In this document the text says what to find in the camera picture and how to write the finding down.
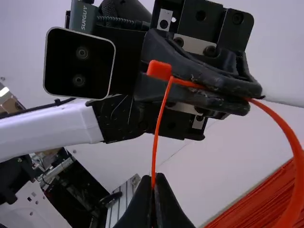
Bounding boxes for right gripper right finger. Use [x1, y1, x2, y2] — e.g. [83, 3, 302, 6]
[153, 172, 196, 228]

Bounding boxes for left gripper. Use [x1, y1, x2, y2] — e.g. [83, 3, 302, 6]
[95, 0, 264, 141]

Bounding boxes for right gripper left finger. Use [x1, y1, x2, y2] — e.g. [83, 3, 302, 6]
[113, 174, 153, 228]

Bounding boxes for orange cable tie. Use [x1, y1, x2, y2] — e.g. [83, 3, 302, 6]
[146, 60, 304, 228]

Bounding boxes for silver rails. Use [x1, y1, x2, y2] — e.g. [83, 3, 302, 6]
[104, 173, 143, 228]

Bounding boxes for row of orange cable ties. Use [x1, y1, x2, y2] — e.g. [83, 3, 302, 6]
[203, 157, 304, 228]

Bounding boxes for black cable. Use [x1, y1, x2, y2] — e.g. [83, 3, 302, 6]
[65, 0, 151, 32]

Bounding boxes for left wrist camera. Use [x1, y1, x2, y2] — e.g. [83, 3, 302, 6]
[42, 26, 117, 100]

